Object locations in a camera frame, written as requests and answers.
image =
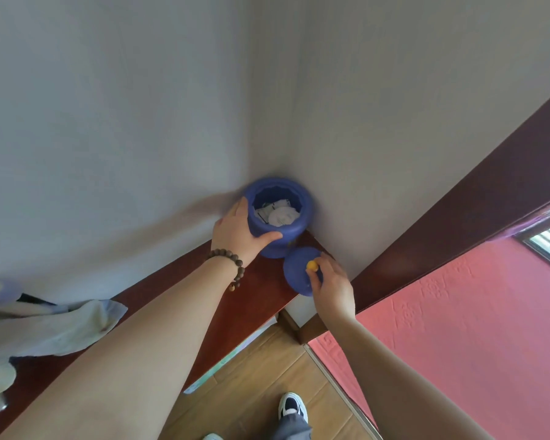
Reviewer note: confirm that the person's right hand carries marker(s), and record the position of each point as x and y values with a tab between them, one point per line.
334	297

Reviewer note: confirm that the person's left hand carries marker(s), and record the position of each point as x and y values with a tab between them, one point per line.
236	233

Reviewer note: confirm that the blue jar lid yellow knob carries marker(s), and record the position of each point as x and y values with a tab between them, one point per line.
295	274

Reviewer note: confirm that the blue plastic jar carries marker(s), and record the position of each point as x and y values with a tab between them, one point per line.
306	217

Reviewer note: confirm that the person's left forearm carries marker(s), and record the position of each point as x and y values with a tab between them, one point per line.
133	362

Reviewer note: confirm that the person's right black white shoe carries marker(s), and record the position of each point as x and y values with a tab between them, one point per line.
293	405

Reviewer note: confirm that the person's black white shoe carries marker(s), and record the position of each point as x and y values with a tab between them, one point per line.
212	437
293	405

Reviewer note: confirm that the person's left black white shoe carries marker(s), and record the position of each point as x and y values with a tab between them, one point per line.
212	437

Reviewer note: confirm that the white packet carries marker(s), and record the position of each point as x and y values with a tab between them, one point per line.
268	208

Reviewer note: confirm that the red wooden table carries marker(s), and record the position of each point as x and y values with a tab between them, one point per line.
252	293

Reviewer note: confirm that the dark grey trousers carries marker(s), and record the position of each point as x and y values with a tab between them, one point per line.
291	428

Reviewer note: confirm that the red embossed carpet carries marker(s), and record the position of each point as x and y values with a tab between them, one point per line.
463	352

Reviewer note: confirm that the blue patterned towel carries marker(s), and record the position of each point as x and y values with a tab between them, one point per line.
73	325

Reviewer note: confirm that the dark wooden door frame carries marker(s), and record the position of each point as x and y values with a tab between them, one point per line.
463	201

